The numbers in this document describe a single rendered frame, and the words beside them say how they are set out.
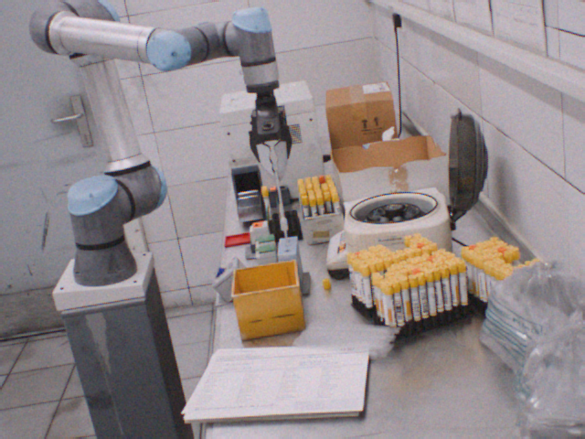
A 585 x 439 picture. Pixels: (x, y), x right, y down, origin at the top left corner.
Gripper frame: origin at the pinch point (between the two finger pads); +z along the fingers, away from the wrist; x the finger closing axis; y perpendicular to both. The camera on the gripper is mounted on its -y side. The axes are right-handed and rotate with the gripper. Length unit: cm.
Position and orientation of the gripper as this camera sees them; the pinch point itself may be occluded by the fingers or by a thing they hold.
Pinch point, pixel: (276, 176)
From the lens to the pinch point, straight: 171.8
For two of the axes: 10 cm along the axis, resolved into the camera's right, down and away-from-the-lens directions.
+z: 1.5, 9.3, 3.3
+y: 0.4, -3.4, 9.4
